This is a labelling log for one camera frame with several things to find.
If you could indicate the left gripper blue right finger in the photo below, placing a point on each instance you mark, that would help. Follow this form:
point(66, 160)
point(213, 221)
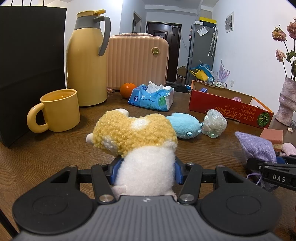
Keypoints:
point(181, 172)

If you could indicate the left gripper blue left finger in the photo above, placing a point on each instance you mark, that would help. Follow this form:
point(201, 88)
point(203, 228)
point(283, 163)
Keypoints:
point(113, 169)

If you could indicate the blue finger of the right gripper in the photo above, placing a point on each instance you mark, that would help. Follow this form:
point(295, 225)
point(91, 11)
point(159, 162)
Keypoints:
point(281, 159)

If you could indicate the lilac fluffy towel roll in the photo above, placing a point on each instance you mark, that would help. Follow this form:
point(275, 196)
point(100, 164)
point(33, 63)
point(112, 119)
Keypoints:
point(288, 149)

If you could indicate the pink layered sponge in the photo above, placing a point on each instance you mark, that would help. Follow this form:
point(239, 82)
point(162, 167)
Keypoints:
point(275, 137)

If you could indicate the purple drawstring pouch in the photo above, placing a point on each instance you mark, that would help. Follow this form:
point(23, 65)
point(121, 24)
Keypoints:
point(256, 147)

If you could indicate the yellow plush toy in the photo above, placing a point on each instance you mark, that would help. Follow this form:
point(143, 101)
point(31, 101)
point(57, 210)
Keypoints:
point(147, 145)

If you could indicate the blue plush toy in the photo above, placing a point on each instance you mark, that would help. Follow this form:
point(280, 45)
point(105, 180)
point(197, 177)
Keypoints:
point(185, 125)

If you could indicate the iridescent white mesh bag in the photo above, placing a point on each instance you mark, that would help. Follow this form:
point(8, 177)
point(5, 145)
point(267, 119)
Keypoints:
point(214, 124)

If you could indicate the pink satin bow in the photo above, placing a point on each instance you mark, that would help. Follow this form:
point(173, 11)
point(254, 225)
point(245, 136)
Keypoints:
point(238, 99)

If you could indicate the blue soft tissue pack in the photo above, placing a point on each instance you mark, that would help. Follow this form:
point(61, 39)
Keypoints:
point(152, 96)

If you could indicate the pink textured vase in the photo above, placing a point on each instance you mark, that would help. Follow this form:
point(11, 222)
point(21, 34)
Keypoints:
point(287, 102)

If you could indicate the red cardboard box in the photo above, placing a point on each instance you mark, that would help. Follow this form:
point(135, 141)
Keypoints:
point(249, 111)

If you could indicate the yellow mug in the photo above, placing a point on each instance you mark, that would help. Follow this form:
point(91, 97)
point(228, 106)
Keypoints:
point(60, 110)

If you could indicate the orange fruit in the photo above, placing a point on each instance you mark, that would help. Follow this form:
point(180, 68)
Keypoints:
point(126, 90)

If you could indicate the purple decorative plant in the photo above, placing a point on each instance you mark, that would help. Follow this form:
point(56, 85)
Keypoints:
point(223, 73)

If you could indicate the yellow thermos jug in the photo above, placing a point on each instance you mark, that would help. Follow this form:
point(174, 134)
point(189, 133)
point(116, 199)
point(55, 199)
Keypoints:
point(86, 59)

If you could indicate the blue and yellow bags pile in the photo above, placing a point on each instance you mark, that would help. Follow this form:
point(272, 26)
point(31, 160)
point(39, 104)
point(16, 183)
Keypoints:
point(202, 72)

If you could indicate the pink ribbed suitcase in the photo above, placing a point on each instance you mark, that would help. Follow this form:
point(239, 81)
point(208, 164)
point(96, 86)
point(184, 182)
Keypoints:
point(135, 58)

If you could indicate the dried pink roses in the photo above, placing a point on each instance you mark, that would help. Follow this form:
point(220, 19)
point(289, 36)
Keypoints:
point(289, 55)

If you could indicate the grey refrigerator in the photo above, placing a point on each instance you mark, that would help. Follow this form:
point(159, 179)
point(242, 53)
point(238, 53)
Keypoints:
point(201, 47)

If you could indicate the dark brown door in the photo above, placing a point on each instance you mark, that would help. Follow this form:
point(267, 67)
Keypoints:
point(169, 35)

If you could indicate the black paper bag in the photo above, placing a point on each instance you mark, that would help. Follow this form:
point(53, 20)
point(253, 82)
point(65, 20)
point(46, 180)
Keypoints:
point(32, 62)

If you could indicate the yellow box on fridge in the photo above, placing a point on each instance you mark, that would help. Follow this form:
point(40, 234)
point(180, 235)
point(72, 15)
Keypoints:
point(207, 20)

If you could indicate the wall picture frame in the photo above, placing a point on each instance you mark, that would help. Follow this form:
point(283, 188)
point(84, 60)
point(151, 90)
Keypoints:
point(229, 23)

